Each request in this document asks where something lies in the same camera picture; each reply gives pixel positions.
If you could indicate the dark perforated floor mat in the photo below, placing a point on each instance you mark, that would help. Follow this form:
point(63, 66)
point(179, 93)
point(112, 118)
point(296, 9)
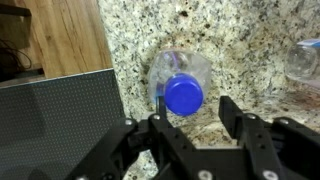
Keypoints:
point(50, 125)

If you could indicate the water bottle blue label front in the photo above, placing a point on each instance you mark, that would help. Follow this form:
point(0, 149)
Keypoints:
point(182, 78)

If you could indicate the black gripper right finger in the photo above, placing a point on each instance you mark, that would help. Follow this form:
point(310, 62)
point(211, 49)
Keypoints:
point(281, 150)

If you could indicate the water bottle blue label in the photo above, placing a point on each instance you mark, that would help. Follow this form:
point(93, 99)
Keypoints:
point(182, 78)
point(303, 60)

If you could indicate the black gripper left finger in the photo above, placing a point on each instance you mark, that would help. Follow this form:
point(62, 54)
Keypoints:
point(175, 156)

